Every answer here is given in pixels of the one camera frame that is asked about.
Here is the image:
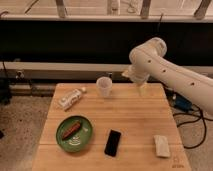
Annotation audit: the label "black floor cable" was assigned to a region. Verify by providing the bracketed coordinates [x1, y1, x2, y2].
[164, 87, 213, 150]

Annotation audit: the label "blue power box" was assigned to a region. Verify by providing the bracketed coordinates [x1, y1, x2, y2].
[172, 94, 192, 112]

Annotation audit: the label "black smartphone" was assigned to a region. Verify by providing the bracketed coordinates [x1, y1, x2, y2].
[104, 130, 121, 157]

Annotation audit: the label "brown sausage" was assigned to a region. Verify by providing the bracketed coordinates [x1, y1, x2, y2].
[62, 121, 81, 140]

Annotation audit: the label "white ceramic cup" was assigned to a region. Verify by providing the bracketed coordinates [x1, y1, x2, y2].
[96, 77, 112, 98]

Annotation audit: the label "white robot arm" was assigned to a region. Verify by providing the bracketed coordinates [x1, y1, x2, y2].
[128, 37, 213, 115]

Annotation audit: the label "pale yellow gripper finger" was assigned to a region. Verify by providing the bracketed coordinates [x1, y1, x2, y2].
[138, 83, 148, 96]

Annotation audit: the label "wooden table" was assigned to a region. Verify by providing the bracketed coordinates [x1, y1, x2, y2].
[32, 83, 191, 171]

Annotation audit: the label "green plate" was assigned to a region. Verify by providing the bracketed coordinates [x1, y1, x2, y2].
[55, 115, 93, 153]

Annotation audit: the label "black hanging cable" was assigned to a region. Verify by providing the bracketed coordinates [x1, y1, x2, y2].
[155, 13, 165, 38]

